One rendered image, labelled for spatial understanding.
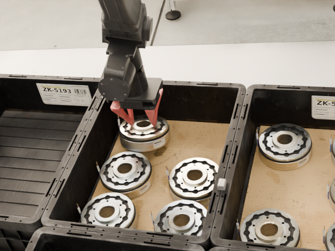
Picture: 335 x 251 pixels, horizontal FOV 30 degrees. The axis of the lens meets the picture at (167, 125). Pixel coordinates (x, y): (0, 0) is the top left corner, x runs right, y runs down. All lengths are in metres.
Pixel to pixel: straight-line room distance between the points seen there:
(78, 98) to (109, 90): 0.30
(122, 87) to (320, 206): 0.42
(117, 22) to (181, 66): 0.69
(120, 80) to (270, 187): 0.35
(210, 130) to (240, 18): 1.86
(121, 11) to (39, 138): 0.51
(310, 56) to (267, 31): 1.34
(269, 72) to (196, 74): 0.19
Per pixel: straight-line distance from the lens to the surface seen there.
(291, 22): 3.09
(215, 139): 1.31
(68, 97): 1.41
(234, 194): 1.11
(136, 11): 1.06
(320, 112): 1.28
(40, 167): 1.35
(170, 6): 3.21
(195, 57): 1.75
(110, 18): 1.04
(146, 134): 1.26
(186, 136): 1.32
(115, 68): 1.09
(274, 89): 1.26
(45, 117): 1.47
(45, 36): 3.33
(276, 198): 1.19
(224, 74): 1.67
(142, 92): 1.20
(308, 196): 1.19
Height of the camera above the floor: 1.74
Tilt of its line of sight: 42 degrees down
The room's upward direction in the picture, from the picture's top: 12 degrees counter-clockwise
